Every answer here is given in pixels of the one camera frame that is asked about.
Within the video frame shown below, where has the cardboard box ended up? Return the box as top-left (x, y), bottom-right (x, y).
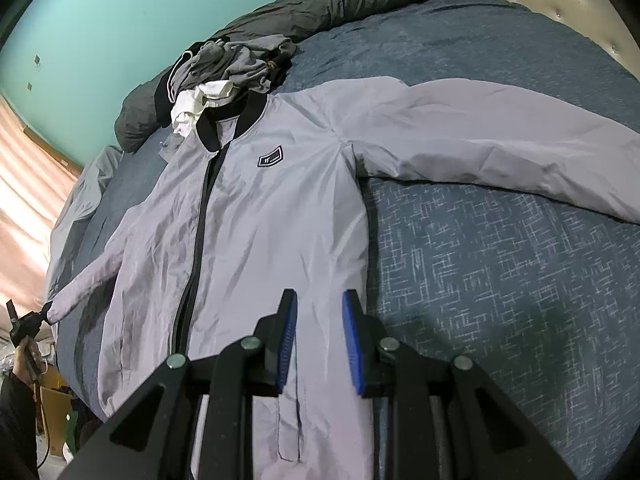
top-left (39, 367), bottom-right (77, 457)

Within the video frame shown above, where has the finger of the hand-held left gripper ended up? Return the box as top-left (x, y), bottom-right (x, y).
top-left (31, 301), bottom-right (55, 335)

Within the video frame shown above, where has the white garment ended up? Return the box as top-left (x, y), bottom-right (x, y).
top-left (171, 80), bottom-right (237, 137)

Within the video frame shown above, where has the light grey sheet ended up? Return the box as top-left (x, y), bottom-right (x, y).
top-left (46, 145), bottom-right (125, 293)

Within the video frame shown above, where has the pink curtain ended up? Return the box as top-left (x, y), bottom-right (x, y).
top-left (0, 91), bottom-right (85, 313)

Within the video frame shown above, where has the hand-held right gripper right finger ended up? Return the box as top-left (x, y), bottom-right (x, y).
top-left (342, 289), bottom-right (576, 480)

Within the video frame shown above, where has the black garment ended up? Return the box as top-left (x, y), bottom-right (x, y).
top-left (154, 50), bottom-right (203, 128)

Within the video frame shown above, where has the person's left hand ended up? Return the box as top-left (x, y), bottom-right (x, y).
top-left (12, 337), bottom-right (45, 387)

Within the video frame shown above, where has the light grey zip jacket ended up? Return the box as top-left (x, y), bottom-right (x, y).
top-left (47, 76), bottom-right (640, 480)

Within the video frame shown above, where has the person's left forearm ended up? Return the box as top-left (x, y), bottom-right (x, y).
top-left (0, 374), bottom-right (42, 480)

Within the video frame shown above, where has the dark grey rolled duvet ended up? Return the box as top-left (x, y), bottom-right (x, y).
top-left (115, 0), bottom-right (490, 155)

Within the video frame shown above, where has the grey hoodie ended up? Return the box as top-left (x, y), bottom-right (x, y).
top-left (169, 35), bottom-right (299, 97)

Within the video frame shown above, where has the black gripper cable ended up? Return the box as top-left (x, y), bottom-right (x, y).
top-left (30, 380), bottom-right (53, 476)

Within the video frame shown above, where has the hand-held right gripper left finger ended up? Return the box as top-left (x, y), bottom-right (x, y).
top-left (62, 288), bottom-right (299, 480)

